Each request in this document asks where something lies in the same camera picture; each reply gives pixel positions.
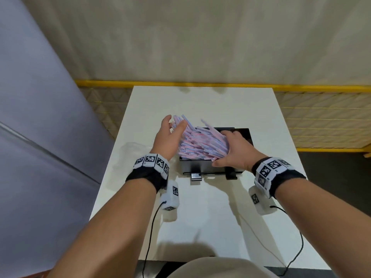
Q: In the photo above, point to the person's left thumb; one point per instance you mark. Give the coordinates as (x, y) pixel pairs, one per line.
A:
(167, 122)

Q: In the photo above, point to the person's right hand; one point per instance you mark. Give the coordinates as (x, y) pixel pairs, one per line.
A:
(242, 153)

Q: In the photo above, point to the person's left hand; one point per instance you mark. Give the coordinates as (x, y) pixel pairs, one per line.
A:
(165, 143)

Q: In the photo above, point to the black tray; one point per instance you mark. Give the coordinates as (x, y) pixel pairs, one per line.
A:
(203, 166)

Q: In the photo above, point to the person's left forearm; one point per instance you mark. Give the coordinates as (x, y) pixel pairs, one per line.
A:
(113, 228)

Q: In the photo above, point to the person's right thumb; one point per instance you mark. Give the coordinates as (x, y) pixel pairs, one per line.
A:
(221, 162)

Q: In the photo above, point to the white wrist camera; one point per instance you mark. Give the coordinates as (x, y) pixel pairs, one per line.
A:
(262, 204)
(171, 198)

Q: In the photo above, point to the black marker wristband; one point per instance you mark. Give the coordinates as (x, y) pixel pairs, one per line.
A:
(275, 175)
(150, 170)

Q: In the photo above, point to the pile of pink blue packets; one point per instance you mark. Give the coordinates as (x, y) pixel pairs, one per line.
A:
(200, 143)

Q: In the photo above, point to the yellow mesh fence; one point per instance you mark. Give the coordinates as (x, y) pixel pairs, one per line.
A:
(324, 121)

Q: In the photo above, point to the person's right forearm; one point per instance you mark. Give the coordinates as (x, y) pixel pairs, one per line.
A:
(321, 220)

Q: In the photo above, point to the person's beige clothing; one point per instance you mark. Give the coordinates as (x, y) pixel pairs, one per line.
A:
(223, 269)

